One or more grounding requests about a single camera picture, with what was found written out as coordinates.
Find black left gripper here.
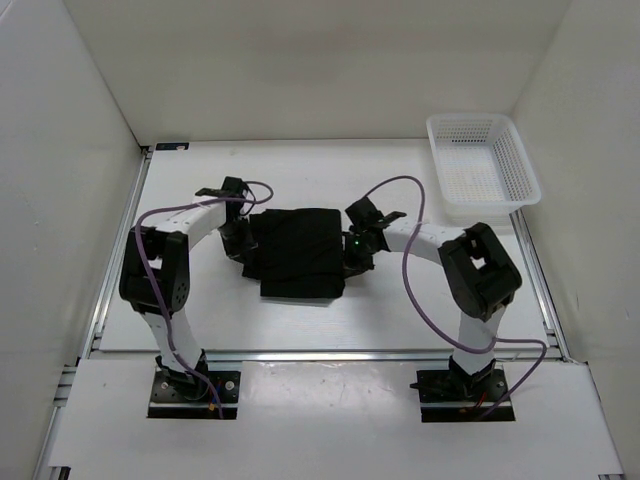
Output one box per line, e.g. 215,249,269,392
218,216,258,266

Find black shorts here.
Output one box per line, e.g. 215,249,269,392
242,208,345,300

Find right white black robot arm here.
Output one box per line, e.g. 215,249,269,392
343,220,522,400

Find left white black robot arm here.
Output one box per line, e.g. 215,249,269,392
119,197,253,403

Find small dark corner label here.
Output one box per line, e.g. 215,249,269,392
155,142,190,151

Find white perforated plastic basket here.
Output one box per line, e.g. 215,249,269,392
426,113,542,223

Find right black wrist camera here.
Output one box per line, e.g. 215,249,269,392
345,197,407,233

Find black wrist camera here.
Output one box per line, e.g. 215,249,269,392
345,197,407,233
194,176,249,198

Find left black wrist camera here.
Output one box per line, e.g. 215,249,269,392
194,176,249,198

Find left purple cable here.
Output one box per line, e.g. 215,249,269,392
134,180,276,419

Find purple cable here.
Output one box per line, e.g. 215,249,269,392
134,180,276,419
366,175,547,419

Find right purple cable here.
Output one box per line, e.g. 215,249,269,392
366,175,547,419

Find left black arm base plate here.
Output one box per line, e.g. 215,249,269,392
147,367,241,420

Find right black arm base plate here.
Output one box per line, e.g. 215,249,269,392
409,367,516,423

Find silver aluminium table rail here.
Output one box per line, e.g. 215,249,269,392
79,144,569,364

